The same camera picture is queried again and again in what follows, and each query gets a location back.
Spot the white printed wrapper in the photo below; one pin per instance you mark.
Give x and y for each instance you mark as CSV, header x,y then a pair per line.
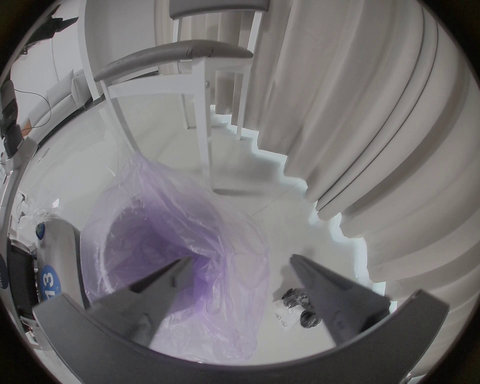
x,y
287,317

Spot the dark grey white-legged chair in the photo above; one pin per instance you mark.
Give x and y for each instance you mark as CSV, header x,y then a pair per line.
x,y
168,52

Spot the black plastic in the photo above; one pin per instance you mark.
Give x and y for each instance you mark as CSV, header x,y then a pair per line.
x,y
294,297

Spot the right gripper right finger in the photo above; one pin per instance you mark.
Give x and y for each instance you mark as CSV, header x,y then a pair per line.
x,y
341,307

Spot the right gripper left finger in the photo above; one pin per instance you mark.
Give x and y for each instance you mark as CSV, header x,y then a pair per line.
x,y
150,300

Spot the white sofa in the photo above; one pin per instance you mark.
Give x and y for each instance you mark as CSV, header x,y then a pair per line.
x,y
63,97

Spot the purple plastic bag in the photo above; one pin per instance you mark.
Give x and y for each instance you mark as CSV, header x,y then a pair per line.
x,y
150,232

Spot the white curtain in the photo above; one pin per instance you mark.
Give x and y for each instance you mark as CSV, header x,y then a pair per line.
x,y
431,187
318,93

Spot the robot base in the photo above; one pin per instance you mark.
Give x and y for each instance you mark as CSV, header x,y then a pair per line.
x,y
60,243

